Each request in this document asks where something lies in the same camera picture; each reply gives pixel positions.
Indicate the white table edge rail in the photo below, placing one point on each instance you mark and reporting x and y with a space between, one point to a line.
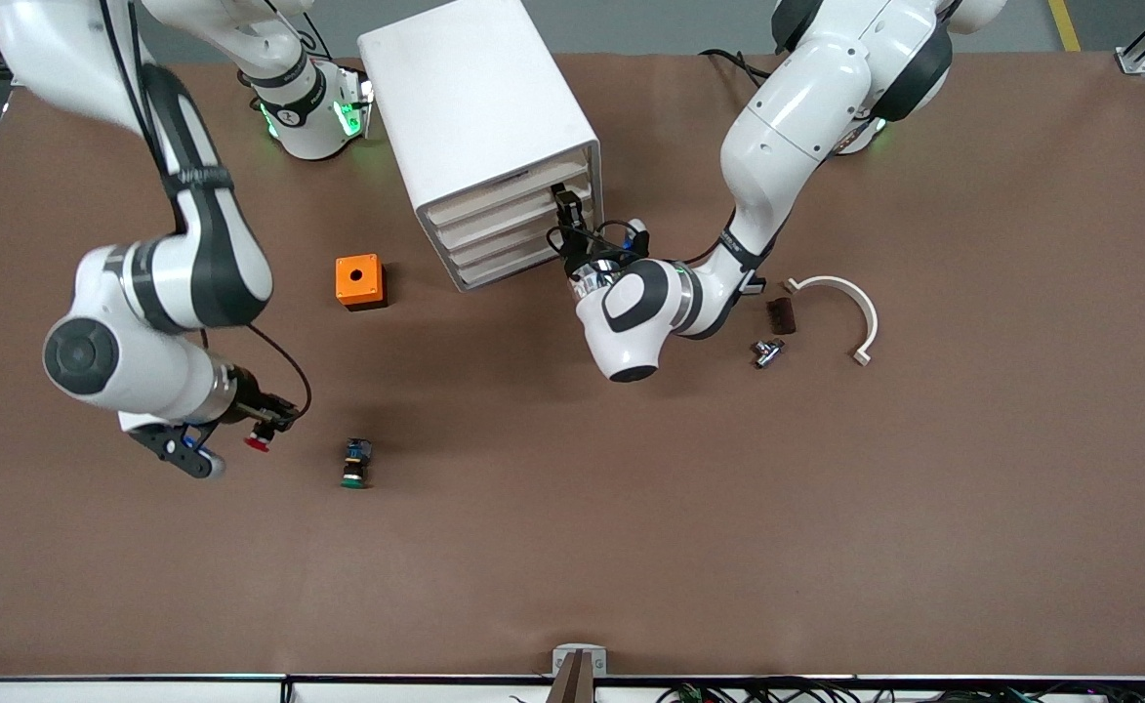
143 688

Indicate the white drawer cabinet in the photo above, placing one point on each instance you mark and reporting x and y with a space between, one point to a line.
474 98

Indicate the white plastic drawer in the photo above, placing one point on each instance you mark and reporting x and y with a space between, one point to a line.
504 242
504 213
513 264
494 190

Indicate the grey metal edge bracket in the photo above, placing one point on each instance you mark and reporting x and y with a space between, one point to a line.
579 664

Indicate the white curved plastic bracket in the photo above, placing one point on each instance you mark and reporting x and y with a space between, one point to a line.
860 298

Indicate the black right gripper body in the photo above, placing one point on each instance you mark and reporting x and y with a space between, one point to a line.
252 409

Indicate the silver metal fitting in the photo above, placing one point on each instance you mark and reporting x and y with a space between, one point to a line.
767 352

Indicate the brown terminal block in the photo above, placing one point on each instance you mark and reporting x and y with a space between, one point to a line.
782 316

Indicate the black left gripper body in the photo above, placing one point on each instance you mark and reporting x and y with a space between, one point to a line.
576 256

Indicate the red mushroom push button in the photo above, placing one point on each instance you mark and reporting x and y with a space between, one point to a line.
260 441

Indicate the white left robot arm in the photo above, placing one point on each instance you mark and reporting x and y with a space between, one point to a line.
806 98

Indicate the green mushroom push button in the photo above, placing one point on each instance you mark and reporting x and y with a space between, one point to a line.
356 464

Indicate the brown table cover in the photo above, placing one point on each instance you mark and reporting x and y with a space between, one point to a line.
631 508

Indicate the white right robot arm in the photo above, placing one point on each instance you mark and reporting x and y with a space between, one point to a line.
191 273

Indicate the orange button enclosure box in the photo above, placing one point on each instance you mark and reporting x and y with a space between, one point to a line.
357 278

